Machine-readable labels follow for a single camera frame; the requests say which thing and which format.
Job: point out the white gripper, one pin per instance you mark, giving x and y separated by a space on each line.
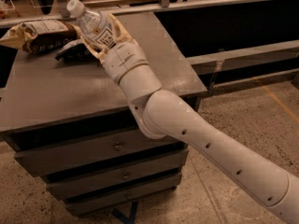
123 61

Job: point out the clear plastic water bottle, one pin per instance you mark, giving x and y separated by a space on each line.
94 26

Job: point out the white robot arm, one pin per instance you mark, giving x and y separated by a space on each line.
159 113

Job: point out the dark blue snack bag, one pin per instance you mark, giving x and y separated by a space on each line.
74 50

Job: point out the brown and cream snack bag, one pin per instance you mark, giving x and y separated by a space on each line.
40 36

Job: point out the grey drawer cabinet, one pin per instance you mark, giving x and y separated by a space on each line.
47 102

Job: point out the top grey drawer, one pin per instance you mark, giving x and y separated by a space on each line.
104 146

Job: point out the grey drawer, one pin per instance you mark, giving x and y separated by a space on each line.
118 175
104 146
124 195

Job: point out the middle grey drawer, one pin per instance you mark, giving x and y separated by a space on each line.
118 175

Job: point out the bottom grey drawer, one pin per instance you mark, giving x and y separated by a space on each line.
124 195

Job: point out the grey metal shelf frame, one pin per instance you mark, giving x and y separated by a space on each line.
246 36

